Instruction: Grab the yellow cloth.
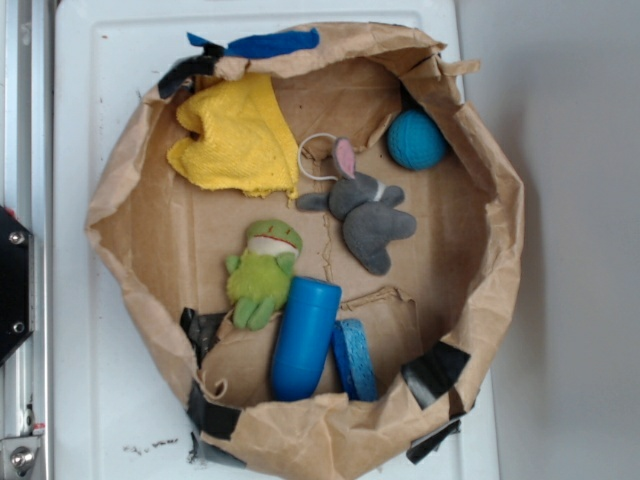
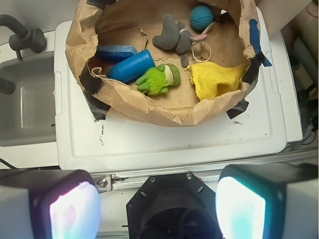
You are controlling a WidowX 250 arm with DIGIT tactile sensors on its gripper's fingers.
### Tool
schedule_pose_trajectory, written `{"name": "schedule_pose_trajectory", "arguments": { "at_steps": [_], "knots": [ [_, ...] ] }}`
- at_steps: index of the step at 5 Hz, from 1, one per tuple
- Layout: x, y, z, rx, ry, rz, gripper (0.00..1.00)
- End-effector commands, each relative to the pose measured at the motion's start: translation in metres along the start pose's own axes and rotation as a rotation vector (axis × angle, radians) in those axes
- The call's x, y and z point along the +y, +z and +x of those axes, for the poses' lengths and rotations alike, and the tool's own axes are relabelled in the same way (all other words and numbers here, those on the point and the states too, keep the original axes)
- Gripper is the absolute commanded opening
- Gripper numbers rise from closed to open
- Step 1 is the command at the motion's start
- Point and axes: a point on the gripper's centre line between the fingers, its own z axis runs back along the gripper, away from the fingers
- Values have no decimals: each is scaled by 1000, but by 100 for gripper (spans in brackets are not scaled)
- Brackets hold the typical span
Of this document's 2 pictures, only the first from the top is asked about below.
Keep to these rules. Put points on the yellow cloth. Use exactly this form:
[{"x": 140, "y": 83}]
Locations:
[{"x": 238, "y": 139}]

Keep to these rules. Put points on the brown paper bag tray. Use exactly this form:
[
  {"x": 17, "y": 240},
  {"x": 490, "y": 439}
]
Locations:
[{"x": 433, "y": 323}]

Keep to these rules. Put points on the blue plastic cylinder bottle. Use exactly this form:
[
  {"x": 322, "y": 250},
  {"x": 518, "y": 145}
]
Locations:
[{"x": 304, "y": 338}]

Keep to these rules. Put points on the green frog plush toy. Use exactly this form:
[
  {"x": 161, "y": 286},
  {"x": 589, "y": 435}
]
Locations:
[{"x": 260, "y": 278}]

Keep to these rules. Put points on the blue round sponge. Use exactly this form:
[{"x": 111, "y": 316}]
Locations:
[{"x": 353, "y": 362}]

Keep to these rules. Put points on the blue rubber ball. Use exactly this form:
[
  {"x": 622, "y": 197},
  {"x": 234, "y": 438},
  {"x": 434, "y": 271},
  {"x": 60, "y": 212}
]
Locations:
[{"x": 415, "y": 142}]

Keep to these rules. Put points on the blue felt strip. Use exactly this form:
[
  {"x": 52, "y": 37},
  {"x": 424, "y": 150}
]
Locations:
[{"x": 261, "y": 46}]

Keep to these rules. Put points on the white plastic tray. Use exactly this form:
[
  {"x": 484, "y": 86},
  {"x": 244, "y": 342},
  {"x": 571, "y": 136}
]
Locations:
[{"x": 113, "y": 415}]

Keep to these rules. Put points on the black metal bracket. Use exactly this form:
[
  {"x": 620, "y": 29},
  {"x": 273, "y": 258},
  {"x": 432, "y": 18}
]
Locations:
[{"x": 16, "y": 284}]

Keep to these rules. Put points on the aluminium frame rail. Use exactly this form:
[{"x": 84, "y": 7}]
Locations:
[{"x": 27, "y": 57}]

